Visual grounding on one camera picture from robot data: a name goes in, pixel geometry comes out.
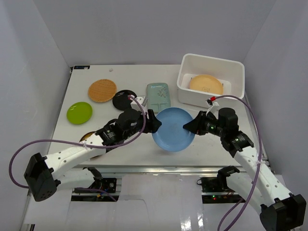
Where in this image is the yellow patterned black-rimmed plate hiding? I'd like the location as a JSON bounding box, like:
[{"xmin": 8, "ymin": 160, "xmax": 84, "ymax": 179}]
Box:
[{"xmin": 80, "ymin": 131, "xmax": 105, "ymax": 159}]

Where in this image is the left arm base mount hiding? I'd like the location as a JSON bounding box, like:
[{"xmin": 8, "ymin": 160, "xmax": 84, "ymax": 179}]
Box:
[{"xmin": 72, "ymin": 177, "xmax": 120, "ymax": 200}]

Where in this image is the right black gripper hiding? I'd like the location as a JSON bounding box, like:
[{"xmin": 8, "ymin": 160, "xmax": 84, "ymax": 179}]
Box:
[{"xmin": 183, "ymin": 111, "xmax": 226, "ymax": 138}]

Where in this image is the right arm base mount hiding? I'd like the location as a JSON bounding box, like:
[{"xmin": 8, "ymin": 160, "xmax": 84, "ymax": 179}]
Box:
[{"xmin": 196, "ymin": 177, "xmax": 245, "ymax": 204}]

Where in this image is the black round plate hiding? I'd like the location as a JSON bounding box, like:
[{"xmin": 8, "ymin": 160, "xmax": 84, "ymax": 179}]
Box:
[{"xmin": 112, "ymin": 90, "xmax": 137, "ymax": 111}]

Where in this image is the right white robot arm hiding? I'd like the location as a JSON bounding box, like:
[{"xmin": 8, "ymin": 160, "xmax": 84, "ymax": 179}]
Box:
[{"xmin": 183, "ymin": 108, "xmax": 307, "ymax": 231}]

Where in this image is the teal rectangular ceramic plate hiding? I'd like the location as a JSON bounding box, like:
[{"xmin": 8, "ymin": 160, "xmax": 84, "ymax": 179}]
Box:
[{"xmin": 146, "ymin": 83, "xmax": 171, "ymax": 114}]

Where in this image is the beige round plate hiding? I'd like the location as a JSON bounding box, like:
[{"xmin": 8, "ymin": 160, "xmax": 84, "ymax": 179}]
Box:
[{"xmin": 189, "ymin": 75, "xmax": 223, "ymax": 95}]

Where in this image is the green round plate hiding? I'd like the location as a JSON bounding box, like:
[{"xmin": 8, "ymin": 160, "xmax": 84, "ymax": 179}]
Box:
[{"xmin": 66, "ymin": 102, "xmax": 93, "ymax": 125}]

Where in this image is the blue round plate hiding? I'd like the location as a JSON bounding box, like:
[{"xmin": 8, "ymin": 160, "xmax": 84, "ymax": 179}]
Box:
[{"xmin": 152, "ymin": 107, "xmax": 195, "ymax": 152}]

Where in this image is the aluminium frame rail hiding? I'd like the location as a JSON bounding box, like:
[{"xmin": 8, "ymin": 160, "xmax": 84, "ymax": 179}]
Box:
[{"xmin": 26, "ymin": 154, "xmax": 275, "ymax": 231}]

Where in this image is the orange woven round plate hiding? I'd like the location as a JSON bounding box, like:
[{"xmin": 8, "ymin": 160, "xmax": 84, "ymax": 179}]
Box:
[{"xmin": 88, "ymin": 79, "xmax": 117, "ymax": 103}]

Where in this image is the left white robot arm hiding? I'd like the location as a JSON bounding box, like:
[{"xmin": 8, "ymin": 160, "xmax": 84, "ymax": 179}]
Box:
[{"xmin": 24, "ymin": 109, "xmax": 162, "ymax": 202}]

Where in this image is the white plastic bin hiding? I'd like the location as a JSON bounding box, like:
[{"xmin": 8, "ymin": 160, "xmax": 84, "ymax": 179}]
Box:
[{"xmin": 177, "ymin": 53, "xmax": 245, "ymax": 108}]

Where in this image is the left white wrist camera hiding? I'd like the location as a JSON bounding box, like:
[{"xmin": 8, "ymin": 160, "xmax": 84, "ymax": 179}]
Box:
[{"xmin": 129, "ymin": 95, "xmax": 148, "ymax": 111}]

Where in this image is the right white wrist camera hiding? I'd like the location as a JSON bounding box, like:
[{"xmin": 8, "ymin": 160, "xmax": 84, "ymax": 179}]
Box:
[{"xmin": 206, "ymin": 96, "xmax": 219, "ymax": 114}]

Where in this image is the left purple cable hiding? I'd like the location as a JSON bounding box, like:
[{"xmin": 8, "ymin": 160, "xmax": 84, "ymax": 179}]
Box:
[{"xmin": 9, "ymin": 95, "xmax": 147, "ymax": 188}]

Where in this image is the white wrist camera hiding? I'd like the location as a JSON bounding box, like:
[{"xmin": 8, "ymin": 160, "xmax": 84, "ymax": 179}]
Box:
[
  {"xmin": 129, "ymin": 95, "xmax": 148, "ymax": 111},
  {"xmin": 206, "ymin": 96, "xmax": 219, "ymax": 114}
]

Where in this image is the dark label sticker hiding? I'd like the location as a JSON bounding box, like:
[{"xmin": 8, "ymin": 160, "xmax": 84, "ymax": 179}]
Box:
[{"xmin": 74, "ymin": 65, "xmax": 90, "ymax": 70}]

